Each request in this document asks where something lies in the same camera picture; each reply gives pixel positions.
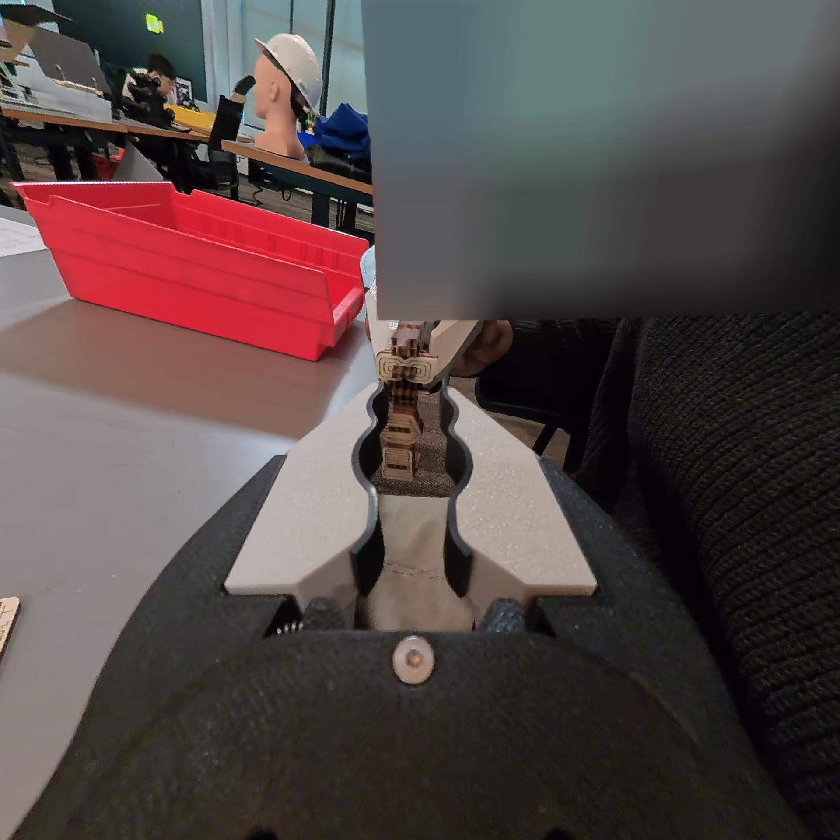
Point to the mannequin head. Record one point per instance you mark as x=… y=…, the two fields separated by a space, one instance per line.
x=275 y=111

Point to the background wooden table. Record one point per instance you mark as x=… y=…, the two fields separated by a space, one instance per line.
x=295 y=167

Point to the person's right hand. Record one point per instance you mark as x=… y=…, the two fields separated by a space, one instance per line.
x=492 y=344

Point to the green exit sign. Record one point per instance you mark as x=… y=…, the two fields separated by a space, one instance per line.
x=155 y=23

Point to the grey desk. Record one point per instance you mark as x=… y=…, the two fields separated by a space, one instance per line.
x=131 y=472

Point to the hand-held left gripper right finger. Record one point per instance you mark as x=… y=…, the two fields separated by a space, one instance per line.
x=518 y=518

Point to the red plastic bin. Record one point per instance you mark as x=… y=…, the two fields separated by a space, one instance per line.
x=197 y=269

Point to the black knit sweater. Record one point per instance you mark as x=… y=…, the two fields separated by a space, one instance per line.
x=735 y=525

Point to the white hard hat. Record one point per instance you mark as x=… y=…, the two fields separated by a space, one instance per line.
x=295 y=62

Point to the white instruction booklet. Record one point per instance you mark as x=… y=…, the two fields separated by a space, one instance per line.
x=16 y=236

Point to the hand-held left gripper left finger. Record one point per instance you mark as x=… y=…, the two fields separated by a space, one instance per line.
x=302 y=518

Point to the blue jacket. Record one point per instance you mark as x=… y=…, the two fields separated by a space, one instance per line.
x=344 y=131

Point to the punched wooden puzzle sheet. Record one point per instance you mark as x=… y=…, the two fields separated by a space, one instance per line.
x=8 y=627

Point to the wooden model assembly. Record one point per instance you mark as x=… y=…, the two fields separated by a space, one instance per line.
x=401 y=407

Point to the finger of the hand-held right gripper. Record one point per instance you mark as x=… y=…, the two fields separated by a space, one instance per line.
x=374 y=328
x=453 y=338

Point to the black chair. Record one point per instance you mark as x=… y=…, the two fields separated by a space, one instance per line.
x=512 y=403

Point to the long wooden table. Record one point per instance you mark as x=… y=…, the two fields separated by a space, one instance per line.
x=65 y=121

